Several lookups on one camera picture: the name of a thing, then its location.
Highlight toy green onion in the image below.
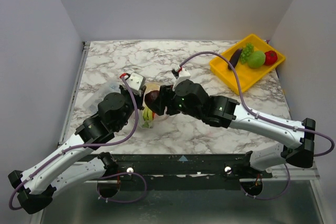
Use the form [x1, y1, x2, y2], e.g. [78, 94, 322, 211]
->
[142, 107, 155, 129]

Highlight clear zip top bag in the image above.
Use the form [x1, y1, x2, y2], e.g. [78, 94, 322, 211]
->
[139, 82, 168, 129]

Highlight dark red toy beet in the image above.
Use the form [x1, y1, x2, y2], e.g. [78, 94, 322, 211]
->
[144, 90, 160, 108]

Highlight purple toy eggplant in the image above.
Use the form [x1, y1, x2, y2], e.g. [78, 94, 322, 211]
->
[227, 48, 243, 70]

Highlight green toy grapes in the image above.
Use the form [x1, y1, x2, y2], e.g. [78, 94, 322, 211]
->
[239, 43, 254, 64]

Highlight red toy tomato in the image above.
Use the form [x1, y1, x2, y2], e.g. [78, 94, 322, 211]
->
[264, 50, 278, 66]

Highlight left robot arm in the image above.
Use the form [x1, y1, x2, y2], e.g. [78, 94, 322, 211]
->
[8, 83, 146, 214]

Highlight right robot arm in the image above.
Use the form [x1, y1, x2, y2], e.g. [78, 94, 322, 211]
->
[144, 80, 316, 178]

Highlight clear plastic box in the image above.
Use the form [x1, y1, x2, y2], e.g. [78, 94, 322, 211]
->
[83, 81, 120, 114]

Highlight yellow plastic tray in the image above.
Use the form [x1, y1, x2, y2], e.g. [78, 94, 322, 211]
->
[209, 34, 286, 94]

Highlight green toy cabbage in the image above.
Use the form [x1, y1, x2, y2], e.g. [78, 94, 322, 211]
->
[247, 50, 266, 69]

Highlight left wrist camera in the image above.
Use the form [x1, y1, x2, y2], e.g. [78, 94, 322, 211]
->
[120, 72, 146, 97]

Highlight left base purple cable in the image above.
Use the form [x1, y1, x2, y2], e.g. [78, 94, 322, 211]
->
[97, 170, 148, 204]

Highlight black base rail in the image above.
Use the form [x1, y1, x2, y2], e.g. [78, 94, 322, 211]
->
[98, 154, 272, 191]

